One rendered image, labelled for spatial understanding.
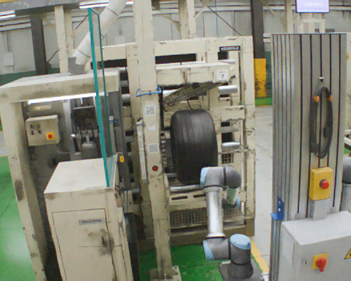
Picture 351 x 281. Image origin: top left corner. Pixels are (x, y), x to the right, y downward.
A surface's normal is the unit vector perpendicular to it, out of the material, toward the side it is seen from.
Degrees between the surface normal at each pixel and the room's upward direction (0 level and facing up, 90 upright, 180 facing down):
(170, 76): 90
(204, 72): 90
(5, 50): 90
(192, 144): 72
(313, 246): 90
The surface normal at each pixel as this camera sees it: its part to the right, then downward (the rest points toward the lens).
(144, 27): 0.13, 0.26
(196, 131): 0.06, -0.40
